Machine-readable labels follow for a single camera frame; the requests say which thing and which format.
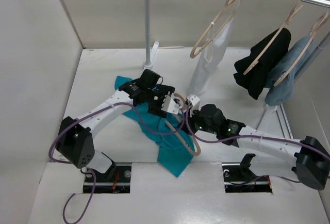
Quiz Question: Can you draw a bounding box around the black hanging shirt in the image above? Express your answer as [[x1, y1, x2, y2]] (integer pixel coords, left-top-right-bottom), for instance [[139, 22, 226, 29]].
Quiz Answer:
[[234, 28, 291, 100]]

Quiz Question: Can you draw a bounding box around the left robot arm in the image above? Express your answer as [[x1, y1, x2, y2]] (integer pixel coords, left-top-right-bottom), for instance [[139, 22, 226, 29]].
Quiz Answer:
[[55, 69, 179, 181]]

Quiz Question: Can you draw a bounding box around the hanger holding black shirt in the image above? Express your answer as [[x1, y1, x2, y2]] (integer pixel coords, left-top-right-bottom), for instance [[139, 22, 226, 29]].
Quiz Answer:
[[243, 0, 303, 75]]

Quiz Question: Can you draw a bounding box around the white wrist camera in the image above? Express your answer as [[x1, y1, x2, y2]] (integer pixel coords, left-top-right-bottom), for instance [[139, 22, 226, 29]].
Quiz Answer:
[[187, 94, 201, 110], [161, 93, 181, 115]]

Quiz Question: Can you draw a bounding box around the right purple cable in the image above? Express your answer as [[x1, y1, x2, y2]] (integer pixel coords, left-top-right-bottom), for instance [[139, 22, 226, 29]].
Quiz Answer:
[[185, 101, 330, 183]]

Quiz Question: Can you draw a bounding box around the white hanging shirt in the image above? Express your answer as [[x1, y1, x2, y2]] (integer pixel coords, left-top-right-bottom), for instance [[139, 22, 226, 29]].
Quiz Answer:
[[186, 19, 234, 97]]

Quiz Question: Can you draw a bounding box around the white rack base foot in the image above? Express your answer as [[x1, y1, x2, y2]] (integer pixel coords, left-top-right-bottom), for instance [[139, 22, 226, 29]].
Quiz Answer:
[[143, 41, 159, 70]]

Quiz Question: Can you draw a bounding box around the light blue hanging shirt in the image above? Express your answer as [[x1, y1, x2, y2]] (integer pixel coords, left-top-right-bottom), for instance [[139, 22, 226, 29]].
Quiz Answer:
[[264, 35, 318, 107]]

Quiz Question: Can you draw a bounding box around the hanger holding white shirt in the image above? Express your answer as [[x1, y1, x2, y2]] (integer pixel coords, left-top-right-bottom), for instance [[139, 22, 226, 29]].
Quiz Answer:
[[190, 0, 243, 59]]

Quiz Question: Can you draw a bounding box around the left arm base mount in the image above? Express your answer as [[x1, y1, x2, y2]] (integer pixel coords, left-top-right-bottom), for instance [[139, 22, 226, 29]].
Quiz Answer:
[[80, 163, 132, 194]]

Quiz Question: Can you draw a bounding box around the beige wooden hanger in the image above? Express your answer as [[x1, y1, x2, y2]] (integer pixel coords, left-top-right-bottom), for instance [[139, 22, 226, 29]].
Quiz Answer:
[[173, 93, 201, 156]]

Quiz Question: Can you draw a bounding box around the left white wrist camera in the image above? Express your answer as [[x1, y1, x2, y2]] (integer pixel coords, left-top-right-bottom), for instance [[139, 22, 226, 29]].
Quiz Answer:
[[161, 93, 181, 115]]

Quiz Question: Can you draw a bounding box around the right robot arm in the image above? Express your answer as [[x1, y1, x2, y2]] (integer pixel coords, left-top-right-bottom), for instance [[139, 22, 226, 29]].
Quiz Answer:
[[185, 101, 329, 190]]

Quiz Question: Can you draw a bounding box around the left rack pole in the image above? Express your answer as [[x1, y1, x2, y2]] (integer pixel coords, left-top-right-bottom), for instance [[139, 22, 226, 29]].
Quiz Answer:
[[144, 0, 153, 69]]

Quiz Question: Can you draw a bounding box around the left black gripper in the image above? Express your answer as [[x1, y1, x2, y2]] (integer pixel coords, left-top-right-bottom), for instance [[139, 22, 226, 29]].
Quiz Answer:
[[145, 86, 175, 117]]

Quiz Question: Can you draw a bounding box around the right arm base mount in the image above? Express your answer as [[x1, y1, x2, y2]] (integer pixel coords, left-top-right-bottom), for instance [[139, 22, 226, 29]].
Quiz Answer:
[[222, 154, 273, 193]]

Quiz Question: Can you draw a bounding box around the teal t shirt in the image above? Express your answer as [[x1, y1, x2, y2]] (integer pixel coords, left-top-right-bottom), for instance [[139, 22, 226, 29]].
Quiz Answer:
[[113, 75, 195, 178]]

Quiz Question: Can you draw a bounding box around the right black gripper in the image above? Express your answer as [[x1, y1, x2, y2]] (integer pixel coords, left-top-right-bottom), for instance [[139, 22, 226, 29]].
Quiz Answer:
[[176, 107, 218, 135]]

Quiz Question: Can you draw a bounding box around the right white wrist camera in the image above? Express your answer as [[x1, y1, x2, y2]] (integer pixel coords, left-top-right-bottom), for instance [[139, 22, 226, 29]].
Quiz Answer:
[[187, 94, 201, 110]]

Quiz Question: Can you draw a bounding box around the hanger holding blue shirt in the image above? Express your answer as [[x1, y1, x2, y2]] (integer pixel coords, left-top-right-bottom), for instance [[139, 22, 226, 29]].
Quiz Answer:
[[273, 12, 330, 88]]

